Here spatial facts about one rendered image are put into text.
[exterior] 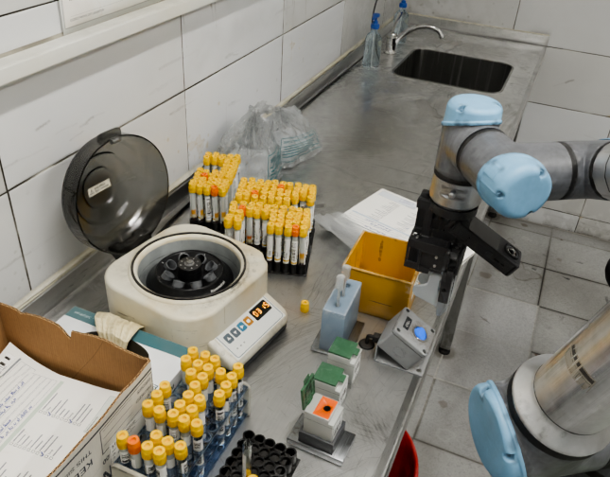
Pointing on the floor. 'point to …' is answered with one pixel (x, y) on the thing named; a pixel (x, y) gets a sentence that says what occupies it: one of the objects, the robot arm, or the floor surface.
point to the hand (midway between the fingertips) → (444, 309)
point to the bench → (379, 435)
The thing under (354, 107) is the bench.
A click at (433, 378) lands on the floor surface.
